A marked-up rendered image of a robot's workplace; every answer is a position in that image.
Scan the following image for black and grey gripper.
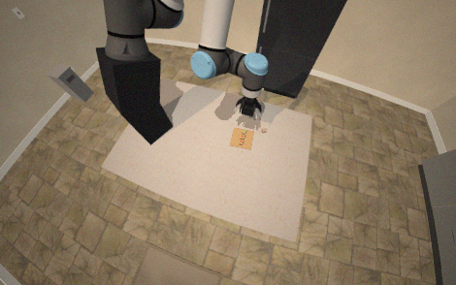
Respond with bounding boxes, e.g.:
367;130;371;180
233;96;262;120

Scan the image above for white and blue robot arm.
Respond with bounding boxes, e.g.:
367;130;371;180
103;0;268;98

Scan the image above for tan mat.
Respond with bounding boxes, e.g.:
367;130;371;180
230;127;254;150

